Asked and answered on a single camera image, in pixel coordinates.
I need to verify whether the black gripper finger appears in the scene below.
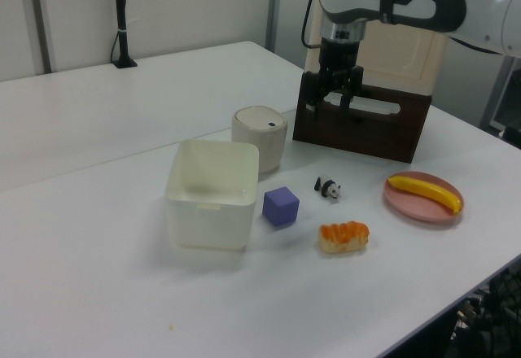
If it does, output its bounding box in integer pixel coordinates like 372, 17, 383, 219
303, 71, 327, 122
339, 64, 366, 124

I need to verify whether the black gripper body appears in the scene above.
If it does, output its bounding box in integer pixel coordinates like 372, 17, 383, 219
318, 37, 362, 87

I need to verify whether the purple cube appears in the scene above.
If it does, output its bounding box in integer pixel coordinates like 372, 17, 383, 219
262, 186, 301, 229

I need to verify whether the dark brown wooden box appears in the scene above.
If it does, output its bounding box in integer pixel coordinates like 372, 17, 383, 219
291, 71, 432, 164

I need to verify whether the white open plastic box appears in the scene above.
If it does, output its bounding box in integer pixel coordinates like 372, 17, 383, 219
164, 138, 261, 253

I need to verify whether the beige lidded trash can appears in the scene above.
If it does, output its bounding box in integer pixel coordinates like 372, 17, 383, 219
231, 105, 289, 175

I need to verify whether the panda toy figure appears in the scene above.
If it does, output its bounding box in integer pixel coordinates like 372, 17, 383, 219
313, 174, 343, 202

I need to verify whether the yellow toy banana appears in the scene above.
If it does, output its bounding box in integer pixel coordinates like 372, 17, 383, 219
386, 174, 464, 216

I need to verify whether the pink round plate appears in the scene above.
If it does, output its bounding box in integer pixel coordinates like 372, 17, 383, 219
382, 170, 466, 223

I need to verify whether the orange glazed toy bread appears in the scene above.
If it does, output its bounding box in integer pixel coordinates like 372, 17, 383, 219
317, 220, 371, 255

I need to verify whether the black pole with base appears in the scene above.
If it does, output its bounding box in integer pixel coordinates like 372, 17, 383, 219
110, 0, 138, 69

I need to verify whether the black mesh basket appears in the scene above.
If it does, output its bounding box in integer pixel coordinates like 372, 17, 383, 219
451, 256, 521, 358

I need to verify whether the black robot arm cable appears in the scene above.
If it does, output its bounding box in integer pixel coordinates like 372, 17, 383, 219
300, 0, 326, 50

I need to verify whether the cream storage box with handles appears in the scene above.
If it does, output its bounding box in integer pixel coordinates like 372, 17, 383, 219
304, 2, 449, 97

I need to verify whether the grey partition post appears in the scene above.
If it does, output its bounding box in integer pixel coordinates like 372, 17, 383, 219
26, 0, 55, 75
266, 0, 285, 54

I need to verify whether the grey metal frame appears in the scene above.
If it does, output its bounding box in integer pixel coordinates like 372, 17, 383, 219
479, 53, 521, 131

